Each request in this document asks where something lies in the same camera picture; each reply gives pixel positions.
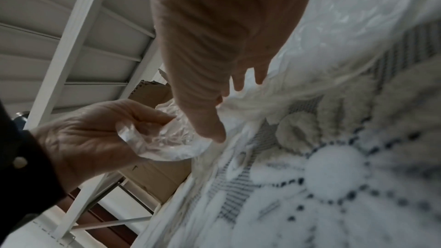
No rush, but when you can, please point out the brown wooden door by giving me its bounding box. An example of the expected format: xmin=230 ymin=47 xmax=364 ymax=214
xmin=68 ymin=186 xmax=146 ymax=245

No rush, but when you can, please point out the white metal shelving rack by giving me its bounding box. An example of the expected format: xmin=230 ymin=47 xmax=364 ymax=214
xmin=0 ymin=0 xmax=166 ymax=242

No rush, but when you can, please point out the person's right hand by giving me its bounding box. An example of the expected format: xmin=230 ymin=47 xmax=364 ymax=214
xmin=142 ymin=0 xmax=320 ymax=144

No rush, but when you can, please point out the black left wristband with markers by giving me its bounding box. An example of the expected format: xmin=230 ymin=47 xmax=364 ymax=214
xmin=0 ymin=100 xmax=68 ymax=237

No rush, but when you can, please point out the large-bubble clear bubble wrap sheet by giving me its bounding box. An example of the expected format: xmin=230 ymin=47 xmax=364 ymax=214
xmin=115 ymin=0 xmax=441 ymax=162

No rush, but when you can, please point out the person's left hand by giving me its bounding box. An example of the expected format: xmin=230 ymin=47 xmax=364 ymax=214
xmin=29 ymin=98 xmax=180 ymax=193

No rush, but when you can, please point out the white floral lace tablecloth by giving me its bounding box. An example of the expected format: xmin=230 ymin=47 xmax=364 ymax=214
xmin=130 ymin=20 xmax=441 ymax=248

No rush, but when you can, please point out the brown cardboard box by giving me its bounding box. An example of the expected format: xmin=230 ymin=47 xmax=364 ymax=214
xmin=119 ymin=79 xmax=193 ymax=204

